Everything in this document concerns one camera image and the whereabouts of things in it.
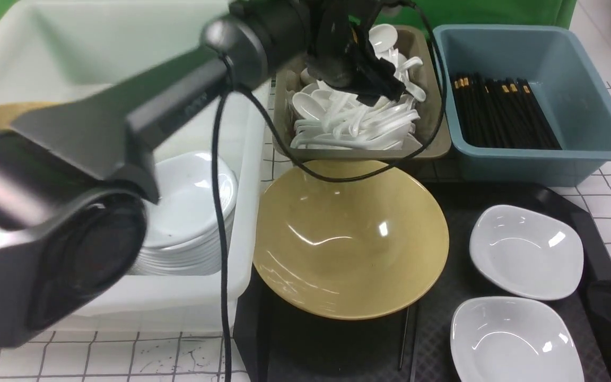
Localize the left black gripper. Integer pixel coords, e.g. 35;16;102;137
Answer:
305;1;406;107

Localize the stack of white dishes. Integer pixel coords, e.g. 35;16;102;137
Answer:
133;151;222;276

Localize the pile of white spoons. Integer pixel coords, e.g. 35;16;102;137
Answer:
286;24;427;151

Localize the white dish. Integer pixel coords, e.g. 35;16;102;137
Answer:
469;205;584;301
449;297;585;381

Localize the olive green spoon bin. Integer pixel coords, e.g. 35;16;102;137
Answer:
272;25;451;164

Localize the bundle of black chopsticks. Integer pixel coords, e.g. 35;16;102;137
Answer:
450;73;562;150

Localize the green backdrop cloth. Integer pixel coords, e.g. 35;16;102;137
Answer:
0;1;577;29

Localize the large white plastic tub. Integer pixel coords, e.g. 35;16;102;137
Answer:
0;1;265;332

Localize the tan noodle bowl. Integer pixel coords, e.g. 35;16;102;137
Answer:
253;168;449;320

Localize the black chopstick gold tip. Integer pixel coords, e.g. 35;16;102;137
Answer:
397;306;412;371

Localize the black serving tray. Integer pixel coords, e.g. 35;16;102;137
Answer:
234;183;611;381

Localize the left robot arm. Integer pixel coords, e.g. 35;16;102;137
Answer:
0;1;415;348

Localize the blue chopstick bin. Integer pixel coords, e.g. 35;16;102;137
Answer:
434;24;611;187

